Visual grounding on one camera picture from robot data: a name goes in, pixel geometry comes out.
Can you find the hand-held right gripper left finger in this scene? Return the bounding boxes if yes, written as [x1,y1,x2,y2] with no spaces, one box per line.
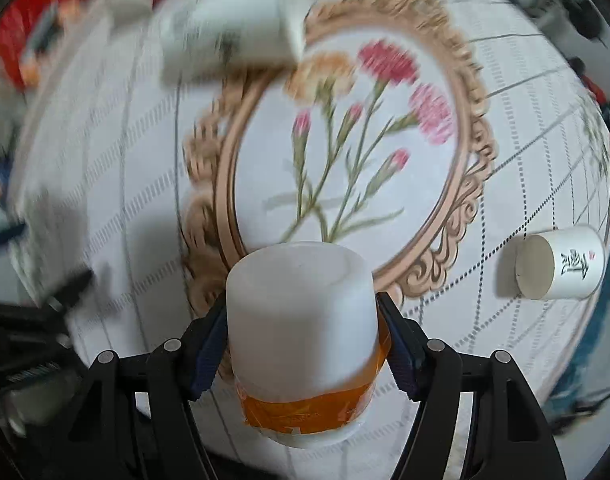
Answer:
[67,305,231,480]

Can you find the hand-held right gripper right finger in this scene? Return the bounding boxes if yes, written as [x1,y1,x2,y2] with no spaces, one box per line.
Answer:
[376,292,568,480]

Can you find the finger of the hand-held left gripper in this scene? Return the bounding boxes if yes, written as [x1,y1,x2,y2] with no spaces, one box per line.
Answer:
[44,269,94,313]

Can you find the white cup with orange band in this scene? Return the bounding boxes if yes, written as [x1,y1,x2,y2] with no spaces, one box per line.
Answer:
[225,241,386,448]

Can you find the white cup with black calligraphy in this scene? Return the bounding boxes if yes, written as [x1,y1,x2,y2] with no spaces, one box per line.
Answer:
[515,225,606,301]

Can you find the white floral embroidered tablecloth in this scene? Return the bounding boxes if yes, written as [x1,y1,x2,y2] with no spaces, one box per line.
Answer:
[15,0,610,480]

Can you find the red bag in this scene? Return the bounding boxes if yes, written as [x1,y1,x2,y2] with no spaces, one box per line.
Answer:
[0,0,102,88]

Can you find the white box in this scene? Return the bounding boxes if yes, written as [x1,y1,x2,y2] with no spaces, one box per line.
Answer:
[159,0,336,87]

